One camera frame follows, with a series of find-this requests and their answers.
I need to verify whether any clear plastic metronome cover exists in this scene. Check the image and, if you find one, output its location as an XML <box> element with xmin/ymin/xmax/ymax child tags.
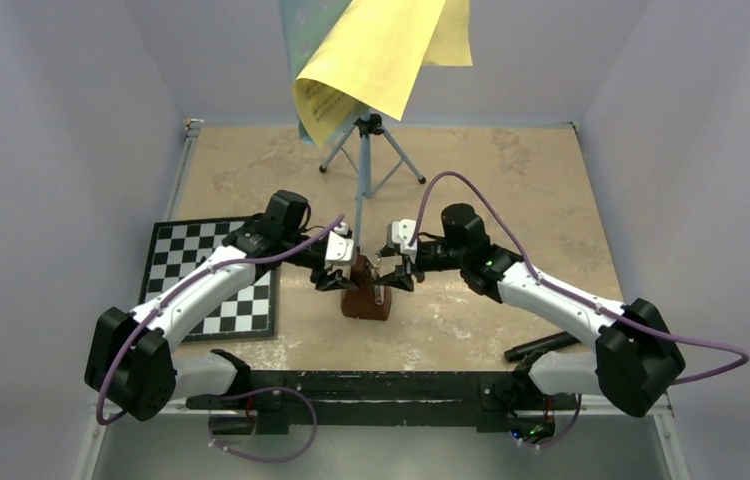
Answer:
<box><xmin>370</xmin><ymin>264</ymin><xmax>391</xmax><ymax>309</ymax></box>

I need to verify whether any brown wooden metronome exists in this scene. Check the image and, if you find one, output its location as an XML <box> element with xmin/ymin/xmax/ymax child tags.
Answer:
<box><xmin>340</xmin><ymin>255</ymin><xmax>392</xmax><ymax>321</ymax></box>

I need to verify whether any yellow sheet music paper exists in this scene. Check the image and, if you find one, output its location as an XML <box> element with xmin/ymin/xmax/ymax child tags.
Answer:
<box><xmin>279</xmin><ymin>1</ymin><xmax>473</xmax><ymax>146</ymax></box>

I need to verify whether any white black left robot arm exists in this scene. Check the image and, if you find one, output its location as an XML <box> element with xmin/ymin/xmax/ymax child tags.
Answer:
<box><xmin>84</xmin><ymin>190</ymin><xmax>356</xmax><ymax>425</ymax></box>

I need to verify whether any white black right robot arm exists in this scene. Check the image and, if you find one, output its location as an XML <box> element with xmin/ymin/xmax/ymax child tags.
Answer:
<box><xmin>377</xmin><ymin>203</ymin><xmax>686</xmax><ymax>418</ymax></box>

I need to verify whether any blue tripod music stand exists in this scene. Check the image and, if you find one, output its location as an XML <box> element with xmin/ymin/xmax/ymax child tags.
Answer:
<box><xmin>318</xmin><ymin>110</ymin><xmax>427</xmax><ymax>247</ymax></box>

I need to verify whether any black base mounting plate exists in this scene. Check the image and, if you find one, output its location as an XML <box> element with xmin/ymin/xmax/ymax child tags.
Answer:
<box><xmin>186</xmin><ymin>370</ymin><xmax>578</xmax><ymax>437</ymax></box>

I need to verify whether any black white checkerboard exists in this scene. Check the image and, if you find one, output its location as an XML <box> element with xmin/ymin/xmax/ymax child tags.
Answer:
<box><xmin>139</xmin><ymin>216</ymin><xmax>279</xmax><ymax>343</ymax></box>

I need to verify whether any black cylindrical tube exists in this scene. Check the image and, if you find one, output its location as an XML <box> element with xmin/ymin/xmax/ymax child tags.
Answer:
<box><xmin>503</xmin><ymin>332</ymin><xmax>579</xmax><ymax>363</ymax></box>

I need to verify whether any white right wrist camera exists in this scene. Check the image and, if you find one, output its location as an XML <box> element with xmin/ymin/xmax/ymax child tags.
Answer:
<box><xmin>385</xmin><ymin>219</ymin><xmax>417</xmax><ymax>245</ymax></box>

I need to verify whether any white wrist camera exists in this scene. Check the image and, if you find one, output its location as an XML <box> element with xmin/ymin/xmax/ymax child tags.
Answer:
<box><xmin>324</xmin><ymin>222</ymin><xmax>357</xmax><ymax>267</ymax></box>
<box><xmin>385</xmin><ymin>219</ymin><xmax>417</xmax><ymax>245</ymax></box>

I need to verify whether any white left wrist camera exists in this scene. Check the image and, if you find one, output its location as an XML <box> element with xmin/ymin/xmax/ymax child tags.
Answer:
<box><xmin>324</xmin><ymin>222</ymin><xmax>357</xmax><ymax>267</ymax></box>

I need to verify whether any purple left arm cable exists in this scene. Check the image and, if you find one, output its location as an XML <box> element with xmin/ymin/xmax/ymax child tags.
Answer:
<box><xmin>95</xmin><ymin>213</ymin><xmax>346</xmax><ymax>464</ymax></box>

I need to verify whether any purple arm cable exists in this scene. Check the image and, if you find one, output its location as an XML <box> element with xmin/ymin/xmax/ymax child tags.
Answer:
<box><xmin>95</xmin><ymin>213</ymin><xmax>346</xmax><ymax>464</ymax></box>
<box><xmin>411</xmin><ymin>170</ymin><xmax>750</xmax><ymax>452</ymax></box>

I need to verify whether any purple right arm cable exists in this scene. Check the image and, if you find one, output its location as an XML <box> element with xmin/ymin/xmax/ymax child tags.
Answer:
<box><xmin>411</xmin><ymin>170</ymin><xmax>750</xmax><ymax>452</ymax></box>

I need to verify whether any aluminium frame rail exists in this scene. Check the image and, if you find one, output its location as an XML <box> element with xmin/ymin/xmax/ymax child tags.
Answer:
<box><xmin>86</xmin><ymin>369</ymin><xmax>673</xmax><ymax>417</ymax></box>

